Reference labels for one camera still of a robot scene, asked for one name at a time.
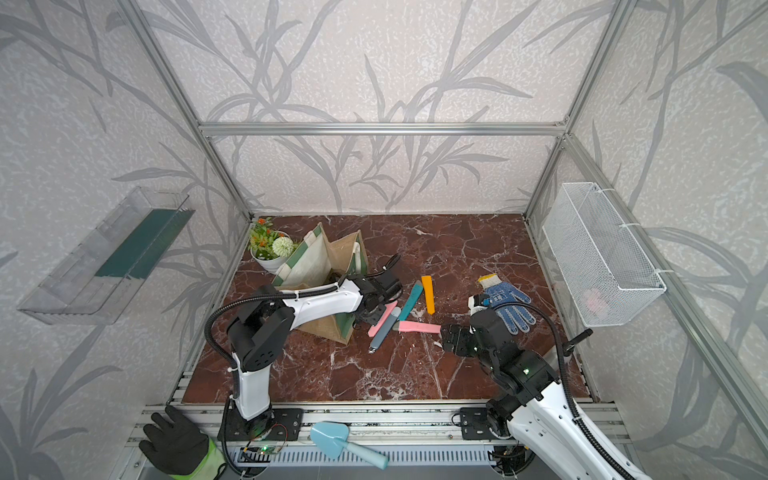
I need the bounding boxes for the orange utility knife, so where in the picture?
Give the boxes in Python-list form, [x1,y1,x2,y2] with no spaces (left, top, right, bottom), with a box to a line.
[421,275,436,315]

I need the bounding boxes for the teal utility knife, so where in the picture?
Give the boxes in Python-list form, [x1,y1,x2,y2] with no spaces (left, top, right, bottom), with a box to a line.
[398,281,424,322]

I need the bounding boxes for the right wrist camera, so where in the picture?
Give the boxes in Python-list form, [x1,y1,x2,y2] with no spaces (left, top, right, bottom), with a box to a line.
[468,294,489,316]

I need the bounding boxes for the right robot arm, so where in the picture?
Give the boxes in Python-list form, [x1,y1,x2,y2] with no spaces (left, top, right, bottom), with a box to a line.
[440,302,648,479]

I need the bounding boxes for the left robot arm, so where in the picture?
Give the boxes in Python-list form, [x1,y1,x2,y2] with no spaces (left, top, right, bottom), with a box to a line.
[204,270,403,421]

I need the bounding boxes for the black green rubber glove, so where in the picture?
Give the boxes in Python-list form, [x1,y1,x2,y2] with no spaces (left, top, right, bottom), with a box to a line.
[139,405,226,480]

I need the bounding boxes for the pink utility knife lying crosswise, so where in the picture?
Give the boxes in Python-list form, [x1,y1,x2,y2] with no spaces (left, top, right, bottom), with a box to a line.
[393,321,441,334]

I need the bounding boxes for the light blue garden trowel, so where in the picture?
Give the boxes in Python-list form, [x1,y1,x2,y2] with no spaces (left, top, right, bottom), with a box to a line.
[310,422,389,470]

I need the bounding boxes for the clear plastic wall bin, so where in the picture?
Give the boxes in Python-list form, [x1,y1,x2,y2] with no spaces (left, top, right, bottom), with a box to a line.
[18,187,195,325]

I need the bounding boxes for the potted artificial flowers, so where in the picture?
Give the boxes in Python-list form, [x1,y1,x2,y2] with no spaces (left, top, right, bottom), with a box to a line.
[248,217,298,274]

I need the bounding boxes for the white wire mesh basket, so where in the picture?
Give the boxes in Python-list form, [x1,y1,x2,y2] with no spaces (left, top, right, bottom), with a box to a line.
[542,182,667,328]

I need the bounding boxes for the green Christmas jute pouch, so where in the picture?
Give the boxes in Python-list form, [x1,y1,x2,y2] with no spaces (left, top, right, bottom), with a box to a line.
[272,223,368,345]

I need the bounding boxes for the blue dotted work glove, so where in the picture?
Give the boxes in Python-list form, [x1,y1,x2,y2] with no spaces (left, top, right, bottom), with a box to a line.
[478,274,536,335]

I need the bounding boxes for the grey-blue utility knife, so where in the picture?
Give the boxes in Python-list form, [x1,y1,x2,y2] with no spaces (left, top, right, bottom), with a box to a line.
[368,306,401,354]

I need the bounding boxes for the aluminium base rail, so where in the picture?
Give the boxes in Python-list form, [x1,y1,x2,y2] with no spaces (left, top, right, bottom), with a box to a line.
[126,400,632,446]

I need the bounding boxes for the pink utility knife grey tip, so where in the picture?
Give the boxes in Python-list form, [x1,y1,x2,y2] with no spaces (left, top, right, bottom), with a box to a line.
[368,302,401,338]

